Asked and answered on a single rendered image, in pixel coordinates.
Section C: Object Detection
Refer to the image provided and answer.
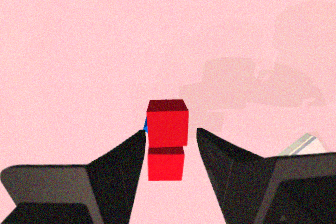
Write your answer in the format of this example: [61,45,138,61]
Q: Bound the blue cube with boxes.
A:
[143,116,148,134]

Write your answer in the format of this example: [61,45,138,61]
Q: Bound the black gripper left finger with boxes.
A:
[0,130,146,224]

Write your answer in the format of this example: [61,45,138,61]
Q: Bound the red cube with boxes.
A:
[146,99,189,148]
[147,146,185,181]

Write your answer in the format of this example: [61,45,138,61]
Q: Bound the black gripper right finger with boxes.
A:
[196,128,336,224]

